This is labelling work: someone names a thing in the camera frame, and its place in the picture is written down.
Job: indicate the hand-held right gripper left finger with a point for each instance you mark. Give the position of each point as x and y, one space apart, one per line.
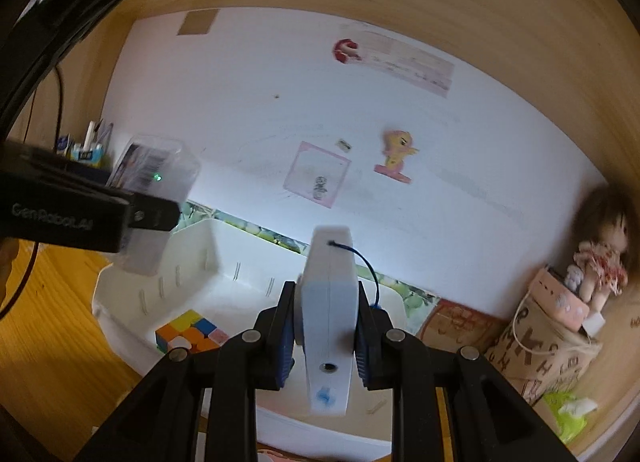
282 342

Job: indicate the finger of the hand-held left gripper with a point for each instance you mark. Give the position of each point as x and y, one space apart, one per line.
155 212
75 2

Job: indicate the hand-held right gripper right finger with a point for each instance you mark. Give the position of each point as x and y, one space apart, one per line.
362 357

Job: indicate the clear cotton swab box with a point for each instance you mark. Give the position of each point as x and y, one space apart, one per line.
170 167

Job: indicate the white compact camera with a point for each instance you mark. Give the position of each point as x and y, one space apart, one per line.
327 322

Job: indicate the white plastic bin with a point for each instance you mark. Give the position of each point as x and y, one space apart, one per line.
225 252

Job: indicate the colourful puzzle cube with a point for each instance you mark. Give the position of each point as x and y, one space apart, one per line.
192 329

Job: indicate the white tube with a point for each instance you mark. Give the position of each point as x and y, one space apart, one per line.
90 135

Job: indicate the cardboard with face drawing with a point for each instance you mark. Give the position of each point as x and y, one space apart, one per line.
460 324

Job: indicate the beige tape patch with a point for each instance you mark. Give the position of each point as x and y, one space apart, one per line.
197 22

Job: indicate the pink note paper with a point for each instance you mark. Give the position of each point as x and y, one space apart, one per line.
315 172

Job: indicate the letter-print fabric bag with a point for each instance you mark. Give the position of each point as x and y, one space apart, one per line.
545 367

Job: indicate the pink round box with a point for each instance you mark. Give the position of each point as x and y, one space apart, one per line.
555 299

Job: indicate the small barcode sticker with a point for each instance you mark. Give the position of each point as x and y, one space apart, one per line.
344 144

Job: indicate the green tissue pack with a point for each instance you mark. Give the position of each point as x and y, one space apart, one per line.
565 417

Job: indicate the white plug adapter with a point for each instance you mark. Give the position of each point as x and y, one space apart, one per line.
592 324

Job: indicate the brown-haired rag doll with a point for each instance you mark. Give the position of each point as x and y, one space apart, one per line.
600 262

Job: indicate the pink paper strip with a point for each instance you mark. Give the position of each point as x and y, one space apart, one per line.
410 65

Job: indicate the yellow pony wall sticker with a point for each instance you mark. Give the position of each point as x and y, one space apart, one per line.
395 152

